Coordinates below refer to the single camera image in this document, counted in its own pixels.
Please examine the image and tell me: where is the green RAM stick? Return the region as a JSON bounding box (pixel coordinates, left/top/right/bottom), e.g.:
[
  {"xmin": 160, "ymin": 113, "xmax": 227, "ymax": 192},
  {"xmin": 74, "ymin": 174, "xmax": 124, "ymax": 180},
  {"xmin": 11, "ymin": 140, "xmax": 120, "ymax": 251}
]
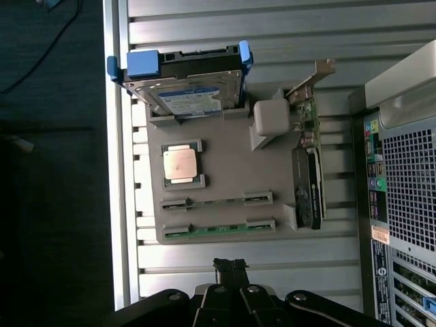
[
  {"xmin": 161, "ymin": 195, "xmax": 272, "ymax": 211},
  {"xmin": 164, "ymin": 223, "xmax": 275, "ymax": 238}
]

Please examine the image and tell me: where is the grey parts rack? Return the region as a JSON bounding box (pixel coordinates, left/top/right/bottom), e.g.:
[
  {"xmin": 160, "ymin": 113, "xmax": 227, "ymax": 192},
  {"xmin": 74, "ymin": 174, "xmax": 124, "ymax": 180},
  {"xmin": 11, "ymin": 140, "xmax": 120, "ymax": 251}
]
[{"xmin": 145, "ymin": 80, "xmax": 300, "ymax": 245}]

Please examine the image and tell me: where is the silver CPU chip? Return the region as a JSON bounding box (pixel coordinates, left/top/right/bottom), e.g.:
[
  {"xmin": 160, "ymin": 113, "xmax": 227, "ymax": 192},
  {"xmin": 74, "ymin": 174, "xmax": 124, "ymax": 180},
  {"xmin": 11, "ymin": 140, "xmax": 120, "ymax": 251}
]
[{"xmin": 161, "ymin": 143, "xmax": 199, "ymax": 185}]

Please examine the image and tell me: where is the black graphics card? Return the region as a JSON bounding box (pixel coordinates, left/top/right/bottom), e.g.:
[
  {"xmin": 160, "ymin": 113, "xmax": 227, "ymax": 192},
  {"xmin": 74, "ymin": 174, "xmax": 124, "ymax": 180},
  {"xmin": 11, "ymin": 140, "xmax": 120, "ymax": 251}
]
[{"xmin": 284, "ymin": 58, "xmax": 337, "ymax": 230}]

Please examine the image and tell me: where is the grey PC case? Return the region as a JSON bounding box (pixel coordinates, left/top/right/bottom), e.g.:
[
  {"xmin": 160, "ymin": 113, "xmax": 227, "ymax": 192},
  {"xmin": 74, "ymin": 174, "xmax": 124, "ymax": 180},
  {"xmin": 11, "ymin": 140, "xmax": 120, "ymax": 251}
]
[{"xmin": 347, "ymin": 36, "xmax": 436, "ymax": 327}]

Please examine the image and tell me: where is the grey rounded block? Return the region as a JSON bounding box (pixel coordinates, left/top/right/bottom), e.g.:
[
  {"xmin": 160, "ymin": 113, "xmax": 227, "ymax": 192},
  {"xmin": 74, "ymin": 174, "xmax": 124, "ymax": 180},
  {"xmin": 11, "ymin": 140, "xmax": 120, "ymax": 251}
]
[{"xmin": 253, "ymin": 98, "xmax": 292, "ymax": 137}]

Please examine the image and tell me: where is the hard disk in blue carrier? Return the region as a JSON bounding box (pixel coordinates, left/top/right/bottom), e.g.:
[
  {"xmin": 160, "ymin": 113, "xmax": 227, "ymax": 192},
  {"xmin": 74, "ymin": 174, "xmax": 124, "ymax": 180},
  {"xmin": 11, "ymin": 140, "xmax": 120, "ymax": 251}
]
[{"xmin": 106, "ymin": 40, "xmax": 255, "ymax": 119}]

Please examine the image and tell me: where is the black cable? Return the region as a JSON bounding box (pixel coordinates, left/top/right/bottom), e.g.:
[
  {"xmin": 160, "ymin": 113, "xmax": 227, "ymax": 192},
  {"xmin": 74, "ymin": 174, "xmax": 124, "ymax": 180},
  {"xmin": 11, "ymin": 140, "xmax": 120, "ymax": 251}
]
[{"xmin": 0, "ymin": 0, "xmax": 83, "ymax": 94}]

